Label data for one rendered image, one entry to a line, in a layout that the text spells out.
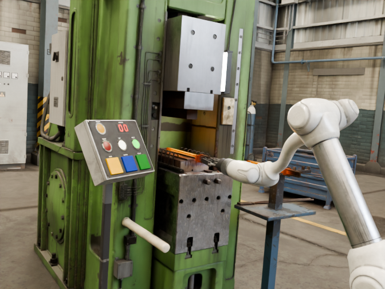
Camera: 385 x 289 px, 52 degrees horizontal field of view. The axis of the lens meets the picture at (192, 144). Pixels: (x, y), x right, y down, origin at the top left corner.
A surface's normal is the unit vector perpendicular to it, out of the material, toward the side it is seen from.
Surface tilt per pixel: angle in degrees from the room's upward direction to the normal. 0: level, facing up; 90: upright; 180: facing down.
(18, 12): 91
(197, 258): 90
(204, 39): 90
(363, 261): 76
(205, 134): 90
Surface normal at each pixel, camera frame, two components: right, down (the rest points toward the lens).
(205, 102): 0.56, 0.12
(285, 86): -0.78, 0.01
